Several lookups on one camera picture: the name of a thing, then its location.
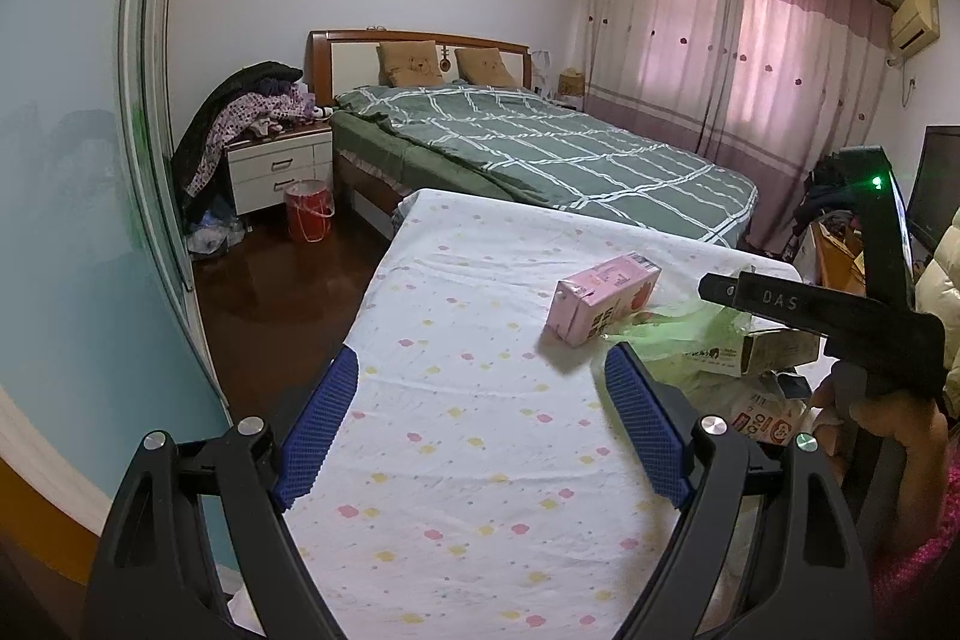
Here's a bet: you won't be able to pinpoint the green plaid blanket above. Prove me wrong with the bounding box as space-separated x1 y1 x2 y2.
330 83 758 247

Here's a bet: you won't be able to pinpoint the white red-label wrapper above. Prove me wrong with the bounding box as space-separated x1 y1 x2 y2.
701 377 812 450

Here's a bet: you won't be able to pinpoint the green plastic bag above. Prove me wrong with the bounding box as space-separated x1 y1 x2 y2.
600 299 796 386

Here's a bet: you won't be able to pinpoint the pile of clothes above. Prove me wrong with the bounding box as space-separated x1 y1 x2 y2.
171 61 331 221

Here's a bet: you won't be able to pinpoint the red bucket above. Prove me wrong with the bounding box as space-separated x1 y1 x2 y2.
283 179 336 244

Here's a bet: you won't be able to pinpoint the white nightstand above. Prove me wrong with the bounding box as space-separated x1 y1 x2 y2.
225 119 335 217

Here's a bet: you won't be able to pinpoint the person's right forearm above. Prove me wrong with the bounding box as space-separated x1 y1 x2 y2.
870 430 960 640

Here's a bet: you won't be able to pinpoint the pink milk carton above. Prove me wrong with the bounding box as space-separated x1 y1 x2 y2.
546 251 662 348

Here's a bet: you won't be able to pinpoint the dark clothes heap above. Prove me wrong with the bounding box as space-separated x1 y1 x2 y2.
806 156 871 229

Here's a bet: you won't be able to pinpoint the person's right hand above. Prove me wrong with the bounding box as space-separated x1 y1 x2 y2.
811 377 957 536

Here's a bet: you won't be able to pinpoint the plastic bags on floor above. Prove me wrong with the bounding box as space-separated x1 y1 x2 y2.
186 197 248 257

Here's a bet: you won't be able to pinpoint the small brown carton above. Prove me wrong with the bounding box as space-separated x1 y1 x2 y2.
739 329 822 378

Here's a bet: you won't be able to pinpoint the sliding wardrobe door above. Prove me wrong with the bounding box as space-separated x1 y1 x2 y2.
0 0 233 536

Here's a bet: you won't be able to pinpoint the wooden desk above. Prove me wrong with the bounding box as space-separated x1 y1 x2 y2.
814 220 871 296

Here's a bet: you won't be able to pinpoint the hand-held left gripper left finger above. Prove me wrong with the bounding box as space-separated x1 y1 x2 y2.
84 344 361 640

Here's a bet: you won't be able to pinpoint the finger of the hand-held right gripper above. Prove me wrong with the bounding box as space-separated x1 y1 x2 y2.
776 370 815 402
697 269 835 337

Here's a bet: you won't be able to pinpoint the black monitor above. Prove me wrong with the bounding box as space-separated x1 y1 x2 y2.
904 124 960 255

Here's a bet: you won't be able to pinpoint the wooden bed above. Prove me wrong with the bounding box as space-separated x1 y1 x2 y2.
306 29 758 251

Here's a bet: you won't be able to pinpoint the white puffer jacket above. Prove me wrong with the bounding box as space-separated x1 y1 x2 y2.
911 250 960 416

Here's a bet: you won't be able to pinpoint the beige air conditioner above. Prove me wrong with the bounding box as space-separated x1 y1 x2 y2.
889 0 941 60

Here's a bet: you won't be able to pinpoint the brown bear pillow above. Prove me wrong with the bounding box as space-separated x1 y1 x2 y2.
376 40 445 88
455 47 518 88

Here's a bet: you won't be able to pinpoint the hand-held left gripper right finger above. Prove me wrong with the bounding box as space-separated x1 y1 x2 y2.
604 342 875 640

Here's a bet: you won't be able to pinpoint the pink curtain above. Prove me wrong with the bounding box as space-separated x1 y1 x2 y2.
583 0 897 259

